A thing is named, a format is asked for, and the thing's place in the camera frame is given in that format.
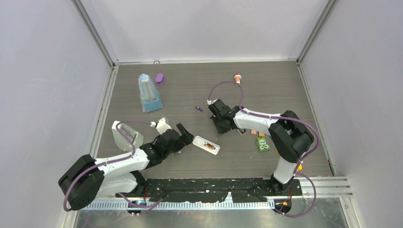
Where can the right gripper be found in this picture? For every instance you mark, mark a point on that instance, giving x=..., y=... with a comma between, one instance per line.
x=220, y=130

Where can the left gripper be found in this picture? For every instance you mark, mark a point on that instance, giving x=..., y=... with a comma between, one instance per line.
x=184, y=139

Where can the white remote control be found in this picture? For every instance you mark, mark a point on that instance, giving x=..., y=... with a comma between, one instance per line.
x=199, y=142

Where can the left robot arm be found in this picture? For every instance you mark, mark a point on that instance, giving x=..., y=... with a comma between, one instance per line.
x=89, y=178

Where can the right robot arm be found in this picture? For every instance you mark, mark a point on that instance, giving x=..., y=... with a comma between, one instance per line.
x=291, y=138

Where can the green toy with eyes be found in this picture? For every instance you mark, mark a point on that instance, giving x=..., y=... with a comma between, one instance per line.
x=262, y=144

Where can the small toy figurine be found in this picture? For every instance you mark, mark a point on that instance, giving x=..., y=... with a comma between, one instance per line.
x=237, y=78

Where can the blue metronome in plastic wrap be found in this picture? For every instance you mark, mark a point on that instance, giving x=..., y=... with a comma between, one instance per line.
x=149, y=95

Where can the white trapezoid block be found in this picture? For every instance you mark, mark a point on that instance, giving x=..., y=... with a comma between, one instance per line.
x=126, y=137

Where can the purple plastic cap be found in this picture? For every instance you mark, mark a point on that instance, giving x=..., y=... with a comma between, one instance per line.
x=159, y=79

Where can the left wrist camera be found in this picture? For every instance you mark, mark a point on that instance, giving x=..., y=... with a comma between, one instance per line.
x=161, y=126

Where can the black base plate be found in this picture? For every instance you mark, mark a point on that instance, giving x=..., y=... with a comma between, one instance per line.
x=213, y=190

